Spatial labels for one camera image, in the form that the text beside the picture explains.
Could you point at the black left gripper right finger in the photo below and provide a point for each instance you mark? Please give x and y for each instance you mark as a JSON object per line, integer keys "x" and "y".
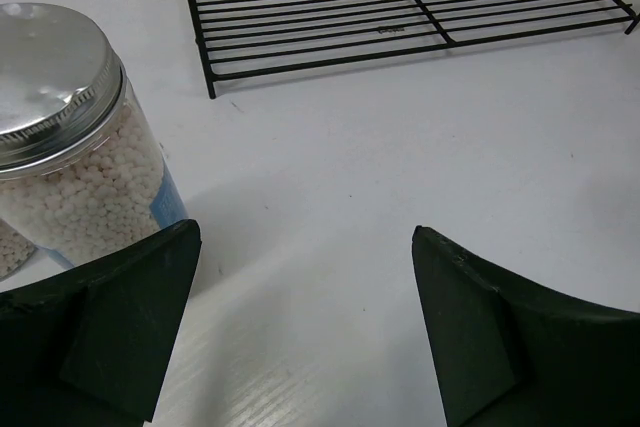
{"x": 508, "y": 351}

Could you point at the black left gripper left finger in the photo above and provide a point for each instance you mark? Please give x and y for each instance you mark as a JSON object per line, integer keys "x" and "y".
{"x": 91, "y": 346}

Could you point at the clear jar white beads silver lid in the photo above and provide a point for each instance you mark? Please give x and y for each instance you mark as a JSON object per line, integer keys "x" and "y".
{"x": 82, "y": 175}

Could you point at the clear jar black lid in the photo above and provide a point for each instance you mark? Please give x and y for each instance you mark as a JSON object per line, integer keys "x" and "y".
{"x": 15, "y": 250}

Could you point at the black wire rack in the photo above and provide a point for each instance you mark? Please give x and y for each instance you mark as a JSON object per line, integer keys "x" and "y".
{"x": 238, "y": 40}

